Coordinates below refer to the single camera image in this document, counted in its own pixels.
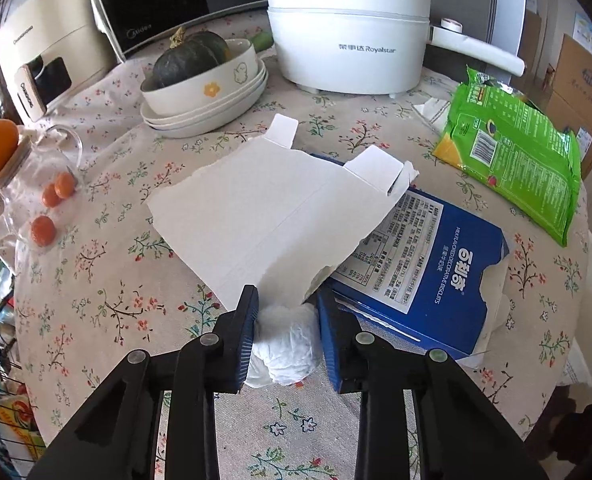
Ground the grey refrigerator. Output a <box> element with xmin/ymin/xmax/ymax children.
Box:
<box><xmin>486</xmin><ymin>0</ymin><xmax>529</xmax><ymax>57</ymax></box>

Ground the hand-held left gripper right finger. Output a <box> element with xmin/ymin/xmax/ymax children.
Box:
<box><xmin>317</xmin><ymin>290</ymin><xmax>551</xmax><ymax>480</ymax></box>

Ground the white electric cooking pot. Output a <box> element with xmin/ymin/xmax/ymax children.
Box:
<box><xmin>257</xmin><ymin>0</ymin><xmax>526</xmax><ymax>101</ymax></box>

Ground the black microwave oven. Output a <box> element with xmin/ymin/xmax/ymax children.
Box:
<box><xmin>85</xmin><ymin>0</ymin><xmax>277</xmax><ymax>64</ymax></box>

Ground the white flower print bowl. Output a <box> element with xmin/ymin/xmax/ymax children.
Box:
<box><xmin>140</xmin><ymin>38</ymin><xmax>261</xmax><ymax>117</ymax></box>

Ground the green snack bag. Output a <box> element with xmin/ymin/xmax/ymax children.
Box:
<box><xmin>432</xmin><ymin>65</ymin><xmax>583</xmax><ymax>248</ymax></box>

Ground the white air fryer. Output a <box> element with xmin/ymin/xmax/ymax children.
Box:
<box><xmin>0</xmin><ymin>0</ymin><xmax>122</xmax><ymax>124</ymax></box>

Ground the dark green pumpkin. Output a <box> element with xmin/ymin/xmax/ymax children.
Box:
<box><xmin>152</xmin><ymin>26</ymin><xmax>232</xmax><ymax>90</ymax></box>

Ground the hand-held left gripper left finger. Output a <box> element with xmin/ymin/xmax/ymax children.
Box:
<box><xmin>26</xmin><ymin>284</ymin><xmax>261</xmax><ymax>480</ymax></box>

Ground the torn white cardboard box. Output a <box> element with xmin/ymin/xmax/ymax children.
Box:
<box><xmin>146</xmin><ymin>114</ymin><xmax>421</xmax><ymax>311</ymax></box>

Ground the green cucumber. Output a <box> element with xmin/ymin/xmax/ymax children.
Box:
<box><xmin>248</xmin><ymin>30</ymin><xmax>275</xmax><ymax>54</ymax></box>

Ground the white plate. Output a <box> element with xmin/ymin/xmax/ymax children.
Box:
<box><xmin>143</xmin><ymin>67</ymin><xmax>269</xmax><ymax>140</ymax></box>
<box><xmin>140</xmin><ymin>57</ymin><xmax>269</xmax><ymax>131</ymax></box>

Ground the blue biscuit box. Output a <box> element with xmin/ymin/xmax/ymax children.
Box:
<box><xmin>310</xmin><ymin>152</ymin><xmax>510</xmax><ymax>361</ymax></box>

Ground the glass jar with wooden lid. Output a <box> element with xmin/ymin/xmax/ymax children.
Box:
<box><xmin>0</xmin><ymin>125</ymin><xmax>85</xmax><ymax>251</ymax></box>

